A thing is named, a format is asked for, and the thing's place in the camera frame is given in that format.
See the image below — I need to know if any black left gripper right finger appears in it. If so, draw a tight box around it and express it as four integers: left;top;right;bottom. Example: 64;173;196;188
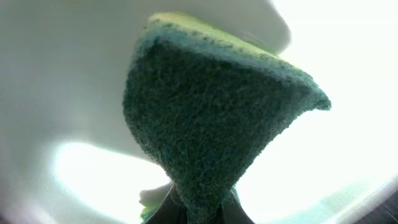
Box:
222;190;254;224

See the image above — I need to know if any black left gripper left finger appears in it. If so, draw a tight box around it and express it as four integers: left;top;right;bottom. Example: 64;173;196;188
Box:
144;185;187;224

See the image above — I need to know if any green scouring sponge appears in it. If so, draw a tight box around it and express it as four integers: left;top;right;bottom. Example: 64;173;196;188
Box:
123;12;331;223

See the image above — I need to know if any mint green plate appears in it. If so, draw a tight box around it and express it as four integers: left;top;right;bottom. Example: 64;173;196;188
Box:
0;0;398;224

